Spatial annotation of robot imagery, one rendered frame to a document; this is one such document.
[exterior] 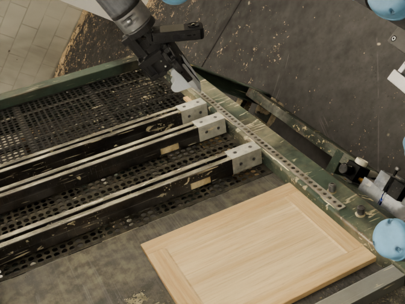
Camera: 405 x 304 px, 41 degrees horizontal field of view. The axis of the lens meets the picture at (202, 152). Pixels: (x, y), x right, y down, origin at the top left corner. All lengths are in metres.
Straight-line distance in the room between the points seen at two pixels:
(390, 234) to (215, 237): 0.78
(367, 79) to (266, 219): 1.41
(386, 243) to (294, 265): 0.60
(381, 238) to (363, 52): 2.09
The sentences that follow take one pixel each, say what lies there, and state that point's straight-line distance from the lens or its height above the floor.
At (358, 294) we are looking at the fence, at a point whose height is 1.02.
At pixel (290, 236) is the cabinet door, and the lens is 1.72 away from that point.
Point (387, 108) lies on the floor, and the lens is 2.87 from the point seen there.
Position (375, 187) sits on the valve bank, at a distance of 1.89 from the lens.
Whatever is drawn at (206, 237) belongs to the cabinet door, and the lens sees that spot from 1.73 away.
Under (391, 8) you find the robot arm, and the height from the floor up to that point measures 1.26.
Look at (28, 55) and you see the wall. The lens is 6.90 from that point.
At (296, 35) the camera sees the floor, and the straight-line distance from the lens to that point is 3.48.
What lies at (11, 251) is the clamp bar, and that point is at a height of 1.67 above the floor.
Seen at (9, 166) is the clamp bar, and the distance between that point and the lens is 2.21.
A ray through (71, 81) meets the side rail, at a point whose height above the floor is 1.25.
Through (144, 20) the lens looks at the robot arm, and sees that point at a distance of 1.19.
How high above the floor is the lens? 2.25
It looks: 35 degrees down
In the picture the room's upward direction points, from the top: 75 degrees counter-clockwise
